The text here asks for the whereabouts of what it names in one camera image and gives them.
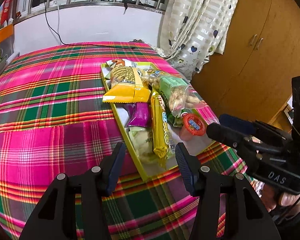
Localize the orange jelly cup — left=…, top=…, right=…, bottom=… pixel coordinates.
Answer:
left=179, top=113, right=206, bottom=141

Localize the black power cable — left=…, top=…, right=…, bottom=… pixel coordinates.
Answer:
left=43, top=0, right=137, bottom=49

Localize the colourful cartoon gift box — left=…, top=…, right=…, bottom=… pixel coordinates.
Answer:
left=0, top=0, right=13, bottom=28

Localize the heart-patterned cream curtain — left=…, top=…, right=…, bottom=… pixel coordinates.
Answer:
left=156, top=0, right=238, bottom=80

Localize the green candy packet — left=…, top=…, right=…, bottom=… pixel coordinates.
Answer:
left=167, top=108, right=189, bottom=128

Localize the orange storage box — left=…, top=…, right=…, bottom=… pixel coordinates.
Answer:
left=0, top=24, right=14, bottom=43

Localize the wooden wardrobe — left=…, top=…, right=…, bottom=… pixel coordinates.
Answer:
left=192, top=0, right=300, bottom=122

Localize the green-rimmed white tray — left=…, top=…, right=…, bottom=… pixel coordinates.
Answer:
left=101, top=62, right=214, bottom=181

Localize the purple snack packet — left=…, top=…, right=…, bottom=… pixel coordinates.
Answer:
left=123, top=102, right=151, bottom=128

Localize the clear green peanut bag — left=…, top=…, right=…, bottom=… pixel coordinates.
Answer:
left=141, top=69, right=206, bottom=116

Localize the yellow chip bag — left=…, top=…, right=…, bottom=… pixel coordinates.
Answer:
left=103, top=66, right=151, bottom=103

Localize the pink plaid bedspread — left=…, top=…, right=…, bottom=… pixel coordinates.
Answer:
left=0, top=41, right=256, bottom=240

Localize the long gold snack bar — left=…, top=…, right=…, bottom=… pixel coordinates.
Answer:
left=150, top=89, right=170, bottom=163

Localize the person's right hand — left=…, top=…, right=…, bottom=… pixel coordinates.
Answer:
left=261, top=184, right=300, bottom=216

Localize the white orange snack bag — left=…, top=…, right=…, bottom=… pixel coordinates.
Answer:
left=106, top=59, right=138, bottom=74

